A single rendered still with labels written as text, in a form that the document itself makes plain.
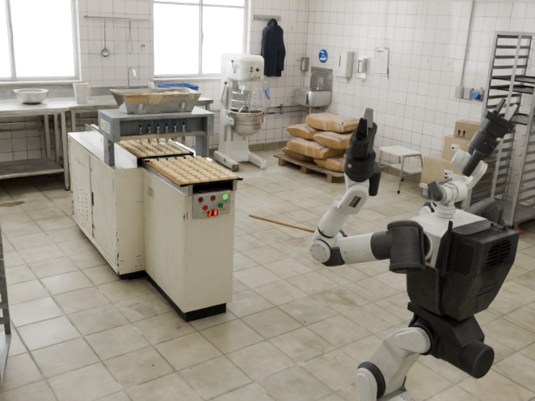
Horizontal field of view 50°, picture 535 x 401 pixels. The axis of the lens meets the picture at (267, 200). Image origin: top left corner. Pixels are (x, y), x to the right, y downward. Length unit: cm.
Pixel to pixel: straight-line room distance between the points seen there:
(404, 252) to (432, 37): 544
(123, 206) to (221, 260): 82
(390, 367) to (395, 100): 545
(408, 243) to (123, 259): 267
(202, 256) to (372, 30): 484
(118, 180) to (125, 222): 30
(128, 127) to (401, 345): 247
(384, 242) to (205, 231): 182
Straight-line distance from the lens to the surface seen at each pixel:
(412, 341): 207
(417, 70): 716
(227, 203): 341
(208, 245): 348
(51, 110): 614
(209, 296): 364
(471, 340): 202
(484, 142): 219
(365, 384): 230
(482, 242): 179
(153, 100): 391
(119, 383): 319
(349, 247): 185
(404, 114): 729
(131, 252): 409
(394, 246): 176
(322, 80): 831
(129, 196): 395
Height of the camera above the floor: 183
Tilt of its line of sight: 18 degrees down
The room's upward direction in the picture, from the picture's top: 3 degrees clockwise
